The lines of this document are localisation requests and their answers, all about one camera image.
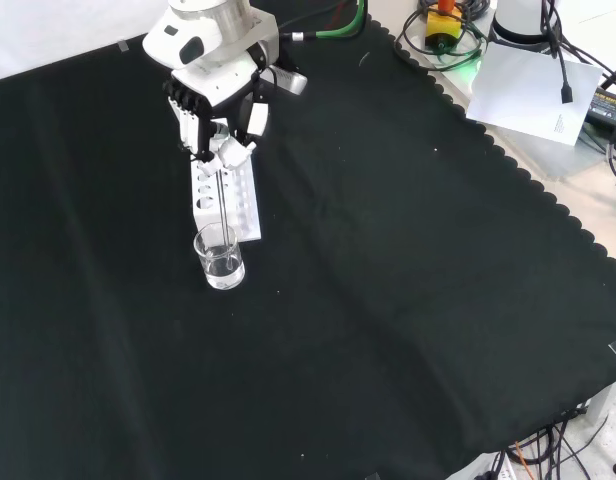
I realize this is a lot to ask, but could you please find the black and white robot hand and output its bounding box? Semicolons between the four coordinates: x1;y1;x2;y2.
162;44;280;177

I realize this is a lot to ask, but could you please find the clear glass rod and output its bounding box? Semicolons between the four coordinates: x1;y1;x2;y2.
215;168;236;272

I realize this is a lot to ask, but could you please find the white test tube rack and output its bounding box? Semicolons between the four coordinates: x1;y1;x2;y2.
189;145;264;244

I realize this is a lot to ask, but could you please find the small clear glass beaker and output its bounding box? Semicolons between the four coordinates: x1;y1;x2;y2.
193;222;247;291

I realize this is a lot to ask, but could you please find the yellow stop button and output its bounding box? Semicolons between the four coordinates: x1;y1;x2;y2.
424;0;464;54

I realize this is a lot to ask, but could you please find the black bench cloth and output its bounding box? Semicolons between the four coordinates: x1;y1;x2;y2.
0;8;616;480

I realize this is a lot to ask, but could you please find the white paper sheet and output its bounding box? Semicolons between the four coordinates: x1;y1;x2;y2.
465;41;604;147

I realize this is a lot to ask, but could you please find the pale board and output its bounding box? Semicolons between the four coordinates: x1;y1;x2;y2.
425;44;614;182

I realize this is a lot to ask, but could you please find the black power adapter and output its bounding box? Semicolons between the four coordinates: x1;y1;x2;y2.
585;85;616;134

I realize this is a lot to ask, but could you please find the white power strip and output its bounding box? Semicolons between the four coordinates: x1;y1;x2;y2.
480;449;515;480

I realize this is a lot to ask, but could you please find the green cable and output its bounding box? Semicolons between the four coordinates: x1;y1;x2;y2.
315;0;372;41

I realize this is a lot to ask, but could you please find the black cable loop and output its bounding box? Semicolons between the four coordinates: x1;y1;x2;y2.
391;0;489;74

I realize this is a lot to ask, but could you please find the white post with black ring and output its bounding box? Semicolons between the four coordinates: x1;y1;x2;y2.
489;0;560;47

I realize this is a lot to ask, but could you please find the black cable with plug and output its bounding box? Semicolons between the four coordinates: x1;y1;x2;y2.
537;0;577;105

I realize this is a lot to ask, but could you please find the orange cable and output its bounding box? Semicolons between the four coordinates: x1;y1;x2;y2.
513;439;539;480

